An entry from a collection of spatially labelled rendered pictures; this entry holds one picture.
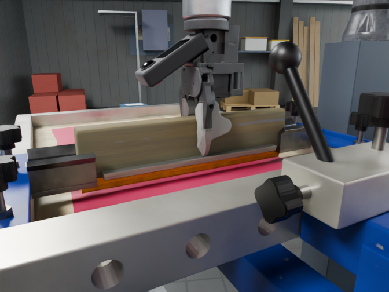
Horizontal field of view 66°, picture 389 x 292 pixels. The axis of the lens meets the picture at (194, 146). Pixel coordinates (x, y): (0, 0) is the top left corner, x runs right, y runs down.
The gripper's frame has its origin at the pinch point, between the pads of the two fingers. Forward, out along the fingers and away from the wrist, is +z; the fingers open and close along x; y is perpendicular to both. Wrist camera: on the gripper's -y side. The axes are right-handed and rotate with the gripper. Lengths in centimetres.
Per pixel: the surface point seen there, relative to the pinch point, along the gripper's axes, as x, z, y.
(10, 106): 633, 75, -72
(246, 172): -3.5, 5.3, 8.7
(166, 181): -0.4, 5.3, -5.5
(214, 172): -0.9, 5.3, 3.6
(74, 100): 544, 59, 35
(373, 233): -33.5, -2.5, -2.9
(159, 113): 56, 4, 15
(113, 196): -2.0, 5.3, -14.8
